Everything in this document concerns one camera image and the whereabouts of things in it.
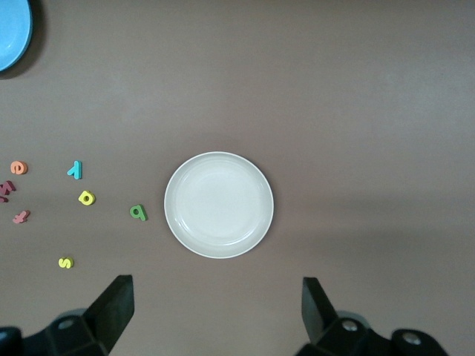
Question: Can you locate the brown table cover sheet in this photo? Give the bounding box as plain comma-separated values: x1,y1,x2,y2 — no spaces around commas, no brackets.
0,0,475,356

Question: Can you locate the blue round plate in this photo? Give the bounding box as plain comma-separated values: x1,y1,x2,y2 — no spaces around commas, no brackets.
0,0,33,72

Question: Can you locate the green foam letter p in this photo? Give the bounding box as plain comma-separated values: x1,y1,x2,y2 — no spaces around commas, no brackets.
129,204,148,222

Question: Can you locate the beige round plate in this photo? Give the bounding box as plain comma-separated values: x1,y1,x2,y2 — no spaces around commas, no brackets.
164,151,275,260

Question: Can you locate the teal foam letter y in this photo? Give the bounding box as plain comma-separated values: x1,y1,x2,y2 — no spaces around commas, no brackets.
66,160,83,180

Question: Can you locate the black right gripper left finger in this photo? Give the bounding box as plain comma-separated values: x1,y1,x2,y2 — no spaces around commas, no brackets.
0,274,134,356

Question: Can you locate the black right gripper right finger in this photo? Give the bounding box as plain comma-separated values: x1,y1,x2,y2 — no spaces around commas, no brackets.
296,277,450,356

